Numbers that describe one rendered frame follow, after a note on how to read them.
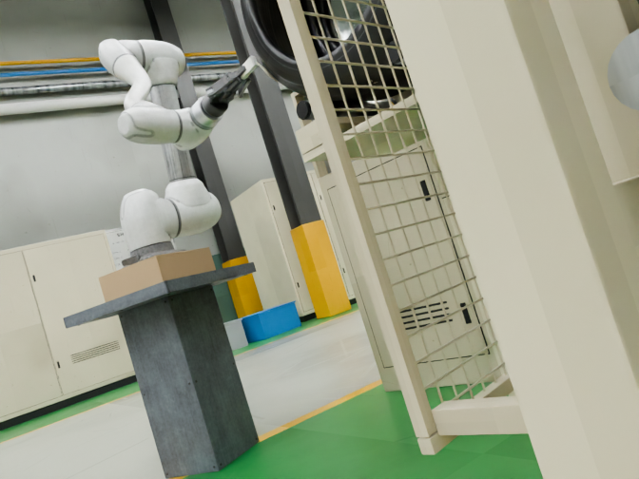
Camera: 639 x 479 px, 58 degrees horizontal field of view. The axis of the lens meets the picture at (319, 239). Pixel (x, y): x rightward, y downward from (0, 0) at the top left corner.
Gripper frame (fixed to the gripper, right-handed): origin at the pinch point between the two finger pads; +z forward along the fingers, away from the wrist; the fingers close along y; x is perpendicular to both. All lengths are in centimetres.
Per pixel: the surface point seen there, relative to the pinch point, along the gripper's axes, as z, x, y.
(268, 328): -437, 42, 319
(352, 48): 40.8, 24.0, -11.6
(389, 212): -20, 45, 61
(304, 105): 22.9, 26.7, -11.9
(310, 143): 19.8, 34.9, -11.9
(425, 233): -10, 58, 61
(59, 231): -712, -219, 241
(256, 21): 19.9, 1.3, -12.1
